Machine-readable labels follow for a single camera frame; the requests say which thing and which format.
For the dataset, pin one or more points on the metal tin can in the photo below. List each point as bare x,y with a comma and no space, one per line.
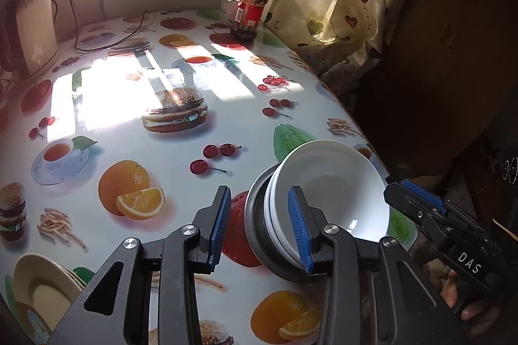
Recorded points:
228,7

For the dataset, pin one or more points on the stainless steel bowl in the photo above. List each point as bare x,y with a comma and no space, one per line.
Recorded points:
255,231

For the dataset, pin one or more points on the cream curtain with heart print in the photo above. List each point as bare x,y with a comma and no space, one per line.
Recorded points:
336,5

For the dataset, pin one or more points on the cream electric kettle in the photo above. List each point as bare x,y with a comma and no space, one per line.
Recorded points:
32,29

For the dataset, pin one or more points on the glass jar with red lid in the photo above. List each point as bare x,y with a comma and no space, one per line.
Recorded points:
249,13

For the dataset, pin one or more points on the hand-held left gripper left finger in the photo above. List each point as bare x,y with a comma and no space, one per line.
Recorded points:
220,223

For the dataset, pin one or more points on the fruit and burger print tablecloth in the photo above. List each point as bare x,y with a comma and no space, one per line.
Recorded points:
121,126

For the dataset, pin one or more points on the person's right hand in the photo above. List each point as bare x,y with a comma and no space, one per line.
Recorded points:
449,294

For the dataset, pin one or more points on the plain white bowl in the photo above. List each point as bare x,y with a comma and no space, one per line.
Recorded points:
336,187

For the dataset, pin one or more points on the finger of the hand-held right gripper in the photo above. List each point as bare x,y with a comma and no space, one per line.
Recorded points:
425,195
408,207

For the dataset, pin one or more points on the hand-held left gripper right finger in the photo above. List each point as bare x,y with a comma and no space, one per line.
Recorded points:
298,227

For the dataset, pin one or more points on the dark wooden cabinet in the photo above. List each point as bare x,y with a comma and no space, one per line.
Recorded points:
453,45

